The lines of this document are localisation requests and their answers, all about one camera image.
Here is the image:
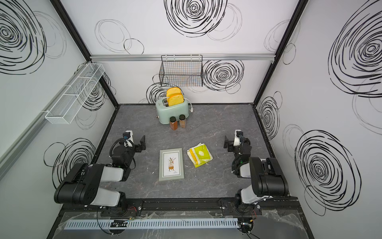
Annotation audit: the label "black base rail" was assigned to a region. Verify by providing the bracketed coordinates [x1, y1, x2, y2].
[59, 197, 302, 217]

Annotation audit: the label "back toast slice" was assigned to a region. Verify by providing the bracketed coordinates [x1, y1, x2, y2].
[166, 87, 183, 98]

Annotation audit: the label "brown spice jar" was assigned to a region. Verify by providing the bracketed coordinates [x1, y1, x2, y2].
[179, 115, 187, 128]

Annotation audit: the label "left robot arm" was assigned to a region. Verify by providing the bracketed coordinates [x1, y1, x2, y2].
[54, 130, 147, 210]

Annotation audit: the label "green picture frame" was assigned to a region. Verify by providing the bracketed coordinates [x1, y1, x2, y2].
[159, 148, 184, 181]

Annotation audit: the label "white slotted cable duct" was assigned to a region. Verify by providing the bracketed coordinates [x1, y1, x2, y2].
[64, 218, 239, 231]

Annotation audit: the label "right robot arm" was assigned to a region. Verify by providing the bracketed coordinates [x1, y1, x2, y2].
[223, 129, 289, 209]

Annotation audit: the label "white wire shelf basket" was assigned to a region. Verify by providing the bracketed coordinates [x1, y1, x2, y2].
[45, 63, 105, 124]

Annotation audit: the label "mint green toaster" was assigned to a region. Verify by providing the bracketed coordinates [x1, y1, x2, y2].
[155, 98, 190, 124]

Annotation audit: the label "red spice jar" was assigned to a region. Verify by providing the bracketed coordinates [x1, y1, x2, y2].
[169, 117, 178, 130]

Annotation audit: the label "black wire basket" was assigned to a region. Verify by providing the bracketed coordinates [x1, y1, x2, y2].
[159, 54, 204, 87]

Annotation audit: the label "front toast slice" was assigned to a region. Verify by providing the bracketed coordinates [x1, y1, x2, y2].
[168, 93, 185, 107]

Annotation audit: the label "yellow green cloth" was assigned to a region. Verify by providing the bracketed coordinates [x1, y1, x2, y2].
[187, 143, 213, 168]

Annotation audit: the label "toast slice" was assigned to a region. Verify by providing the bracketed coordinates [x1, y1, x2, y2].
[168, 93, 185, 107]
[166, 87, 183, 98]

